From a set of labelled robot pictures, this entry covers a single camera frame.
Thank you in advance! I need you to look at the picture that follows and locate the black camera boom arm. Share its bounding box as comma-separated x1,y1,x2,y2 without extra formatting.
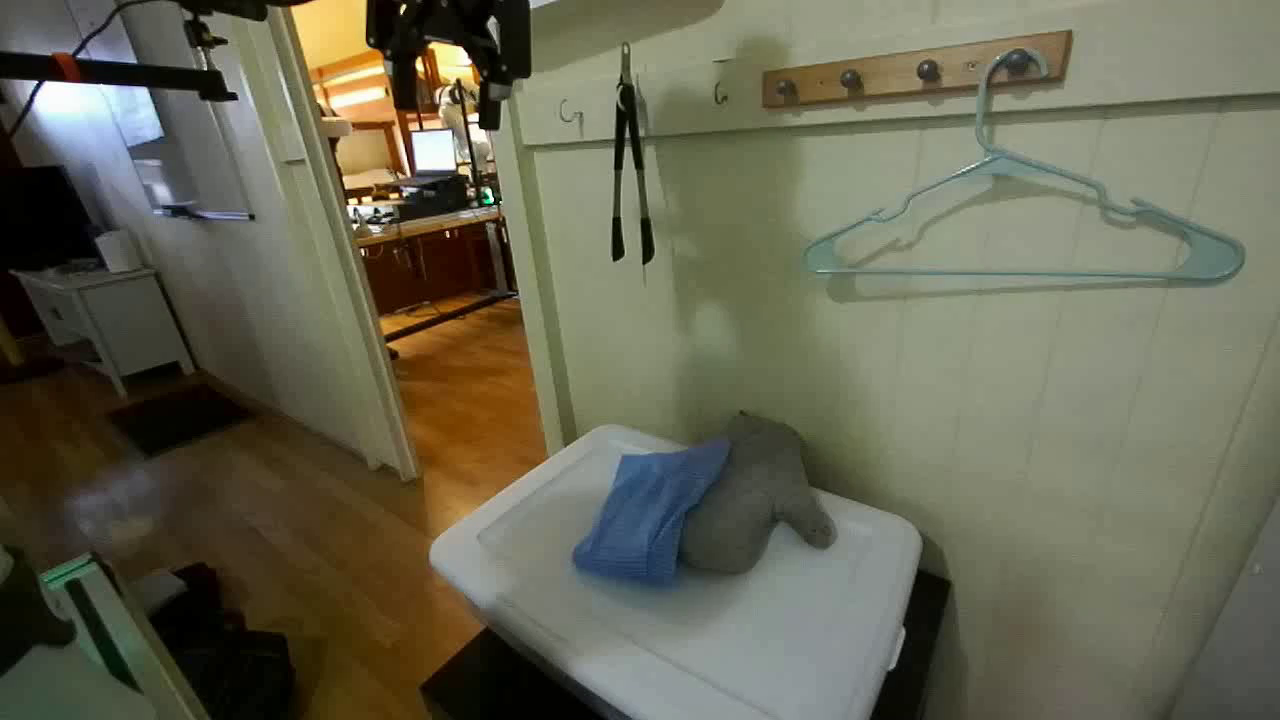
0,52,237,101

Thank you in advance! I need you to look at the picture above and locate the dark floor mat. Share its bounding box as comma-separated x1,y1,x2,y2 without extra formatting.
106,384,246,457

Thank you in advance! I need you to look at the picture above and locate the blue cloth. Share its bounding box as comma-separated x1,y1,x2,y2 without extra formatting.
572,438,727,582

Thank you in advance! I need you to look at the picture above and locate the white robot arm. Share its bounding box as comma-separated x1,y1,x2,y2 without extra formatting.
363,0,533,130

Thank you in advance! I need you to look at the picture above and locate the light blue plastic hanger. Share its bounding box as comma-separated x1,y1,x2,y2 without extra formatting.
803,47,1244,292

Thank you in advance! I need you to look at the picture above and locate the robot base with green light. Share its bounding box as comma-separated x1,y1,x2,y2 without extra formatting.
0,553,206,720

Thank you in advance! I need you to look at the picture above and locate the grey oven mitt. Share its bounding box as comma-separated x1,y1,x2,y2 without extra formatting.
678,412,834,577

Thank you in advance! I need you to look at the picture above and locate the white wall hook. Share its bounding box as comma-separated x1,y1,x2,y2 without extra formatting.
617,42,632,87
713,61,731,109
561,101,588,137

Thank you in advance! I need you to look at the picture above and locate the wooden kitchen counter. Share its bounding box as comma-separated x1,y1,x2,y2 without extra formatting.
351,207,508,317

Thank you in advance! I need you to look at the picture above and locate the white side cabinet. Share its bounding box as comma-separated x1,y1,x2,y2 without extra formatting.
18,269,196,391

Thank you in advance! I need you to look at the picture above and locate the wooden coat peg rail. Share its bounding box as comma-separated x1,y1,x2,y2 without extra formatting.
758,28,1073,112

